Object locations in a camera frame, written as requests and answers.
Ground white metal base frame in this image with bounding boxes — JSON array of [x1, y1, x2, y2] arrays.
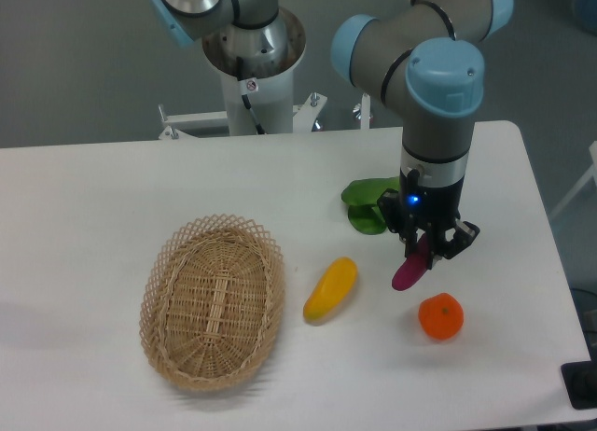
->
[[157, 91, 374, 141]]

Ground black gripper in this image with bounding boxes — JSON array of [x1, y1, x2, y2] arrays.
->
[[377, 169, 480, 269]]

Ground woven wicker basket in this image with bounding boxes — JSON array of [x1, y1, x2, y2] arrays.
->
[[139, 215, 285, 392]]

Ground black device at table edge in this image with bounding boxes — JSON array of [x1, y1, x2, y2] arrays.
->
[[561, 361, 596, 410]]

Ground white frame at right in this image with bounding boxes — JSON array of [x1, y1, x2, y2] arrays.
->
[[548, 141, 597, 222]]

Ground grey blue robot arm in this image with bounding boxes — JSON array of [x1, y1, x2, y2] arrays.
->
[[149, 0, 513, 267]]

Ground yellow mango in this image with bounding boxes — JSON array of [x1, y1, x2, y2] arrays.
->
[[302, 257, 358, 324]]

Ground purple sweet potato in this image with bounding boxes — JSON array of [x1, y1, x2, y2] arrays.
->
[[392, 234, 429, 291]]

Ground green leafy vegetable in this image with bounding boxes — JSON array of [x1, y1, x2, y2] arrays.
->
[[340, 176, 400, 235]]

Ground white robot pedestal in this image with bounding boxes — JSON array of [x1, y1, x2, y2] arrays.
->
[[201, 7, 306, 130]]

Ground black cable on pedestal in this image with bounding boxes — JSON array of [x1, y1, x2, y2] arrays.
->
[[234, 56, 268, 136]]

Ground orange tangerine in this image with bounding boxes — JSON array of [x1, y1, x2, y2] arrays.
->
[[418, 293, 465, 341]]

